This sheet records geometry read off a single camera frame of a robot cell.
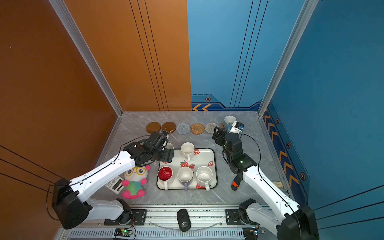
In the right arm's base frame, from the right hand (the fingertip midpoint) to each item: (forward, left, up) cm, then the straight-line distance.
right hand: (218, 130), depth 78 cm
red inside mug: (-14, +30, -21) cm, 40 cm away
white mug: (0, +18, -19) cm, 26 cm away
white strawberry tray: (-3, +9, -24) cm, 25 cm away
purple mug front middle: (-15, +19, -24) cm, 34 cm away
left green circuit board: (-42, +47, -26) cm, 68 cm away
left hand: (-8, +27, -9) cm, 29 cm away
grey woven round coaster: (+20, +23, -23) cm, 38 cm away
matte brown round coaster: (+23, +46, -24) cm, 57 cm away
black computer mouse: (-37, +18, -22) cm, 47 cm away
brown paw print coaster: (+24, -7, -25) cm, 35 cm away
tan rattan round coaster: (+20, +12, -23) cm, 33 cm away
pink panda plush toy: (-18, +45, -17) cm, 52 cm away
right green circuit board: (-42, -14, -27) cm, 52 cm away
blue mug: (+18, -9, -14) cm, 24 cm away
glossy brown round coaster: (+24, +33, -24) cm, 47 cm away
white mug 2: (-14, +7, -23) cm, 28 cm away
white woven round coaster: (+21, +2, -23) cm, 31 cm away
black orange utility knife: (-18, -11, -24) cm, 32 cm away
